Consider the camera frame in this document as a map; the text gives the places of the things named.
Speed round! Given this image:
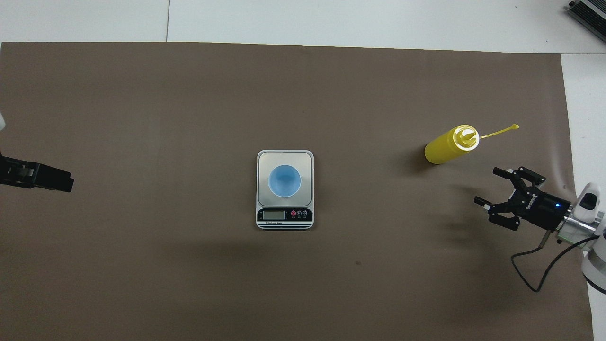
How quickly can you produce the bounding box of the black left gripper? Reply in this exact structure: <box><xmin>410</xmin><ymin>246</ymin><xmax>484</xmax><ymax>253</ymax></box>
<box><xmin>0</xmin><ymin>154</ymin><xmax>74</xmax><ymax>192</ymax></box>

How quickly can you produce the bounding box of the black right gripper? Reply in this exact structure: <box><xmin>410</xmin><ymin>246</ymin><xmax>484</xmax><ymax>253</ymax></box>
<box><xmin>473</xmin><ymin>166</ymin><xmax>571</xmax><ymax>233</ymax></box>

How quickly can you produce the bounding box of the yellow squeeze seasoning bottle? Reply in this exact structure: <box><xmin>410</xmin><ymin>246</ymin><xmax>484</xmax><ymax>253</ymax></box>
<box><xmin>424</xmin><ymin>124</ymin><xmax>520</xmax><ymax>165</ymax></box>

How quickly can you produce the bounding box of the light blue plastic cup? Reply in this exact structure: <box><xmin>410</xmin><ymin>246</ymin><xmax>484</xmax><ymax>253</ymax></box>
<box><xmin>268</xmin><ymin>164</ymin><xmax>302</xmax><ymax>198</ymax></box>

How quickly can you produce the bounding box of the silver digital kitchen scale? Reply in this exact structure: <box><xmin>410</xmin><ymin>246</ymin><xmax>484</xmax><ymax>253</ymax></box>
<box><xmin>256</xmin><ymin>150</ymin><xmax>314</xmax><ymax>230</ymax></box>

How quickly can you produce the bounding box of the grey finned metal box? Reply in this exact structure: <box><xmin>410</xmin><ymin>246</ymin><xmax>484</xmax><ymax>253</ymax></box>
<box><xmin>567</xmin><ymin>0</ymin><xmax>606</xmax><ymax>44</ymax></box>

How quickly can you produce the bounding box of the brown paper table mat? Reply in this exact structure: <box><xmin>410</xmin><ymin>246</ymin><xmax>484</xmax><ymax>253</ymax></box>
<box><xmin>0</xmin><ymin>42</ymin><xmax>595</xmax><ymax>341</ymax></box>

